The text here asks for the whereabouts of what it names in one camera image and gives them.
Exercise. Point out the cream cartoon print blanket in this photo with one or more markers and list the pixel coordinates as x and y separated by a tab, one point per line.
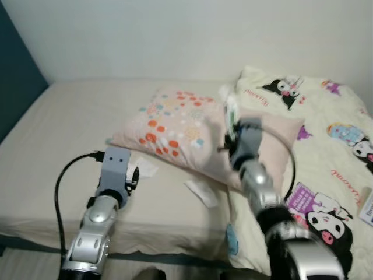
320	157

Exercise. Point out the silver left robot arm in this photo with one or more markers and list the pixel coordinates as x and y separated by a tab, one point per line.
93	233

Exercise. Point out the pink dotted pillow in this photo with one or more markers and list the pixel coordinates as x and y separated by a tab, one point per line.
175	128

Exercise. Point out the white green-striped packet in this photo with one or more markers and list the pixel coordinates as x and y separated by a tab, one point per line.
231	111

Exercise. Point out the white blue-lettered book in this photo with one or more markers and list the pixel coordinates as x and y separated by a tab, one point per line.
367	211

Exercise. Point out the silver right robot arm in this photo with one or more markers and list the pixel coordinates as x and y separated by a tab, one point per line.
262	192

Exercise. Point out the beige sheeted mattress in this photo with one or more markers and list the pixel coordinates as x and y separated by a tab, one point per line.
70	128

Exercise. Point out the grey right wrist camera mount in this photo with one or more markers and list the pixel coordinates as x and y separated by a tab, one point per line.
249	140

